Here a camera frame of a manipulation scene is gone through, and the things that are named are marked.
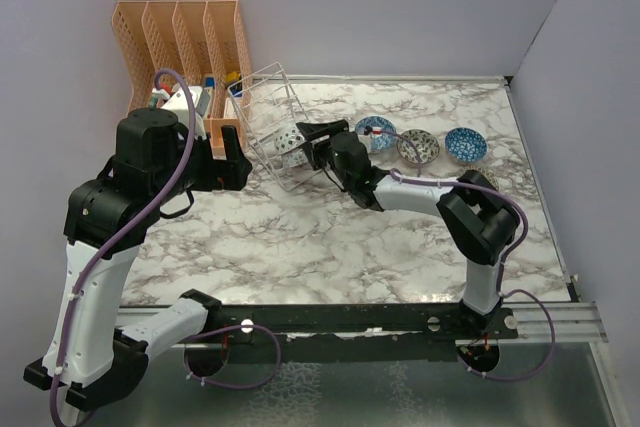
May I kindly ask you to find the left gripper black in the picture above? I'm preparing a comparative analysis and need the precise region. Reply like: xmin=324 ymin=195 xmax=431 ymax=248
xmin=152 ymin=124 xmax=252 ymax=204

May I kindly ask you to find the black white patterned bowl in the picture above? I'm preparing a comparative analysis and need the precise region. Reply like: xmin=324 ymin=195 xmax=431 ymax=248
xmin=273 ymin=125 xmax=306 ymax=155

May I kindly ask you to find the white wire dish rack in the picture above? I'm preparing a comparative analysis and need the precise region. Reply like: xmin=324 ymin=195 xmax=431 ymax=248
xmin=227 ymin=62 xmax=321 ymax=194

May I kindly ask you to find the light blue patterned bowl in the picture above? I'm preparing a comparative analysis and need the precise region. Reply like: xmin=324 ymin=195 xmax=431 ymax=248
xmin=355 ymin=116 xmax=396 ymax=153

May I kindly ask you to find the brown patterned bowl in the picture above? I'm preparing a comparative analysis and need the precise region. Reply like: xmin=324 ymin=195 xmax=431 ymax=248
xmin=396 ymin=129 xmax=440 ymax=166

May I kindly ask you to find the pink patterned bowl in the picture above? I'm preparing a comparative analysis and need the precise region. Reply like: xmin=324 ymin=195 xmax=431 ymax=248
xmin=454 ymin=165 xmax=500 ymax=191

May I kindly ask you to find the red patterned white bowl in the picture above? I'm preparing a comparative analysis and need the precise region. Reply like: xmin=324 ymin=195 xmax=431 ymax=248
xmin=281 ymin=147 xmax=308 ymax=169

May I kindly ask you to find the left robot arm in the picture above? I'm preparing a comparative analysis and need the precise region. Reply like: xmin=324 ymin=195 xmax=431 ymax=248
xmin=24 ymin=108 xmax=252 ymax=412

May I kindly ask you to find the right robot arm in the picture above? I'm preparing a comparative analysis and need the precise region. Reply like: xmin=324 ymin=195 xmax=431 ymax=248
xmin=296 ymin=120 xmax=528 ymax=338

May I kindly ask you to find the orange plastic file organizer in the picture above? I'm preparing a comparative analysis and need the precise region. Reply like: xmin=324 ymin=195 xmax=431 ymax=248
xmin=112 ymin=0 xmax=253 ymax=156

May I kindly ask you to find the blue triangle patterned bowl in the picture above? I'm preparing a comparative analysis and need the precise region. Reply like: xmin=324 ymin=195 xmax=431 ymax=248
xmin=445 ymin=127 xmax=488 ymax=163

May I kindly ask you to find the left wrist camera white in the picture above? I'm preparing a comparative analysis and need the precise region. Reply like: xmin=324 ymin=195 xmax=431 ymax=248
xmin=151 ymin=86 xmax=212 ymax=139

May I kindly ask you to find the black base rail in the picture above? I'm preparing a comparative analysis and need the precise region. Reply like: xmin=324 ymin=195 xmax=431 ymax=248
xmin=204 ymin=303 xmax=518 ymax=364

